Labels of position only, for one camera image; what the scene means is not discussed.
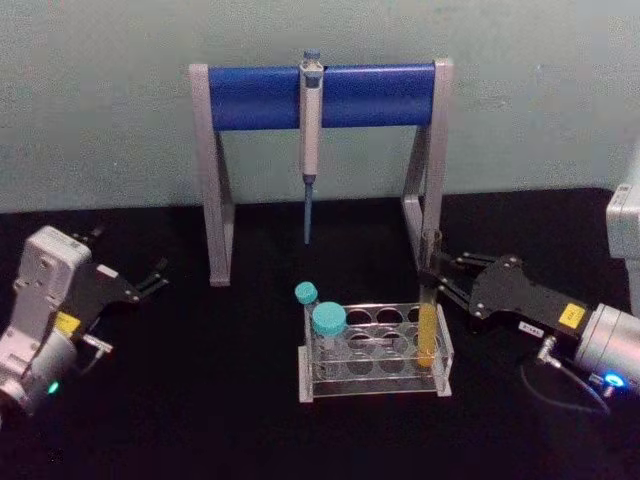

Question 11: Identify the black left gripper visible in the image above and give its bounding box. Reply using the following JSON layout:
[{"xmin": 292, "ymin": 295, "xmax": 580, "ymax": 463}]
[{"xmin": 54, "ymin": 224, "xmax": 172, "ymax": 349}]

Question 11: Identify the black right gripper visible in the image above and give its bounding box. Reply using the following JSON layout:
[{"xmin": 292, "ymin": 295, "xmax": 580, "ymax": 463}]
[{"xmin": 417, "ymin": 251, "xmax": 590, "ymax": 336}]

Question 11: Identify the glass tube with yellow liquid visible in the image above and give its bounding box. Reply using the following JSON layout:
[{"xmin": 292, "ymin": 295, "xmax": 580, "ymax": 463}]
[{"xmin": 419, "ymin": 227, "xmax": 443, "ymax": 370}]

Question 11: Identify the clear acrylic tube rack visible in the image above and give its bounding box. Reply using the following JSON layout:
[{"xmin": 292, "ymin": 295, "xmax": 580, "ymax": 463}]
[{"xmin": 297, "ymin": 299, "xmax": 456, "ymax": 404}]

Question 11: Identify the large teal capped tube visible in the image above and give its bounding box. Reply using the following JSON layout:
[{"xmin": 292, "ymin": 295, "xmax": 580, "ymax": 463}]
[{"xmin": 311, "ymin": 301, "xmax": 348, "ymax": 374}]

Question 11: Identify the small teal capped tube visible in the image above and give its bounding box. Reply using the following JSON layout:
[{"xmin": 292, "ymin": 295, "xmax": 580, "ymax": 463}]
[{"xmin": 293, "ymin": 281, "xmax": 320, "ymax": 346}]

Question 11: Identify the black table cloth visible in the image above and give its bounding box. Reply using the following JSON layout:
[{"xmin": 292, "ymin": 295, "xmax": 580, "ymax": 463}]
[{"xmin": 0, "ymin": 187, "xmax": 640, "ymax": 480}]

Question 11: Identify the grey and blue pipette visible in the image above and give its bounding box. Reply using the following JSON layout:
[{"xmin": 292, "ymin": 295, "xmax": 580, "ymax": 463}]
[{"xmin": 298, "ymin": 47, "xmax": 326, "ymax": 247}]

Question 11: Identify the grey stand with blue bar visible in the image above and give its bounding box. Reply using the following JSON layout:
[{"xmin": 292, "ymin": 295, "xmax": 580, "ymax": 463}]
[{"xmin": 188, "ymin": 58, "xmax": 454, "ymax": 288}]

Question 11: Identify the right gripper thin dark cable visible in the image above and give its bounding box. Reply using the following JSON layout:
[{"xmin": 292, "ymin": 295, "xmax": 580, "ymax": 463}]
[{"xmin": 519, "ymin": 335, "xmax": 614, "ymax": 417}]

